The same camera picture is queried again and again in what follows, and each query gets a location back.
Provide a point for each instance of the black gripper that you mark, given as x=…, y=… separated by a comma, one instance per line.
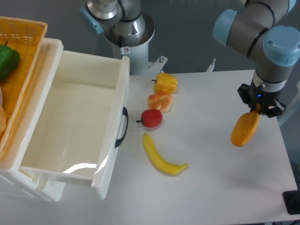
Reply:
x=255, y=97

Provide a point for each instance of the long orange bread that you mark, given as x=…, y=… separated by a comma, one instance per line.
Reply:
x=245, y=127

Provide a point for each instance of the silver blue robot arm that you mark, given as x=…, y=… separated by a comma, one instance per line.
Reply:
x=254, y=33

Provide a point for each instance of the open white drawer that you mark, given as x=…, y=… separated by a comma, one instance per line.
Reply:
x=75, y=135

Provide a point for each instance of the white drawer cabinet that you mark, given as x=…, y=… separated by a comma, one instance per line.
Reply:
x=13, y=179

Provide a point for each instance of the yellow bell pepper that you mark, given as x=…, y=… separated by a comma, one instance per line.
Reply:
x=165, y=82

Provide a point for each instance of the red bell pepper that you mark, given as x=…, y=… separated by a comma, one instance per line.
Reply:
x=150, y=118

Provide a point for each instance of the black device at edge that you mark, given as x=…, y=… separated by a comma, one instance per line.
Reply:
x=292, y=201

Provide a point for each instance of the yellow banana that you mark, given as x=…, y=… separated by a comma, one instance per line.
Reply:
x=158, y=161

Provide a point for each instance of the orange plastic basket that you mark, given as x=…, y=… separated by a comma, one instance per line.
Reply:
x=26, y=37

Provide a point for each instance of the green bell pepper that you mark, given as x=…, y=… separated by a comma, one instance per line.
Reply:
x=9, y=60

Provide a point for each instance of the white table bracket right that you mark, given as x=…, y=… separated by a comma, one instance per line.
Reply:
x=211, y=66

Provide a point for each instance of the white table bracket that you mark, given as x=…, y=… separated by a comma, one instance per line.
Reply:
x=156, y=67
x=211, y=66

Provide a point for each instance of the white table bracket left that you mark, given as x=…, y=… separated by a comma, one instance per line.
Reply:
x=156, y=67

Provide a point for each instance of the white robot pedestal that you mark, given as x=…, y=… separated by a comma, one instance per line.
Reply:
x=132, y=39

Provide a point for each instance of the black drawer handle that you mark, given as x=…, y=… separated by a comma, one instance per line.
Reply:
x=123, y=127

